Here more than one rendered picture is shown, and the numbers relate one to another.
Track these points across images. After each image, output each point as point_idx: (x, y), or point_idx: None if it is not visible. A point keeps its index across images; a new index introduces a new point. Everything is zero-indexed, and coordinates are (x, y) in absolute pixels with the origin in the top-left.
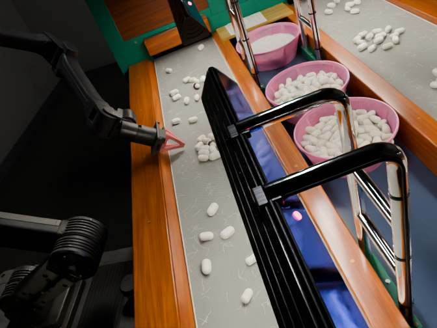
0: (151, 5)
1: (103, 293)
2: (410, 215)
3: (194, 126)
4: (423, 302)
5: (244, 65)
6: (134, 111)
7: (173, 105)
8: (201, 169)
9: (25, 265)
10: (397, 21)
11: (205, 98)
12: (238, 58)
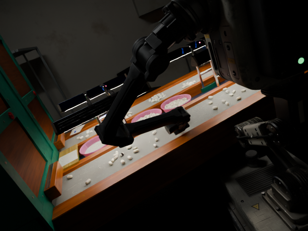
0: (30, 167)
1: (262, 181)
2: None
3: (161, 138)
4: None
5: None
6: (138, 167)
7: (135, 157)
8: (193, 122)
9: (278, 177)
10: None
11: (200, 59)
12: (108, 145)
